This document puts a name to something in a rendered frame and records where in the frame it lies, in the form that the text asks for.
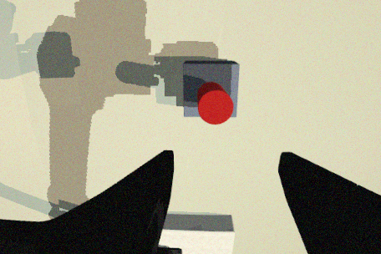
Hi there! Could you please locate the red cylinder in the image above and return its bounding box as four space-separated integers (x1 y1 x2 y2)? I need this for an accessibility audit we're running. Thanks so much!
197 82 233 124

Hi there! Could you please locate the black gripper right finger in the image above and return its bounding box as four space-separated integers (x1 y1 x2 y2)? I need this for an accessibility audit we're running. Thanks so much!
278 151 381 254

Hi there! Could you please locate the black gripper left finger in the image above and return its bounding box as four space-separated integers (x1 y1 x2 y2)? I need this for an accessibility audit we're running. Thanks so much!
0 150 175 254

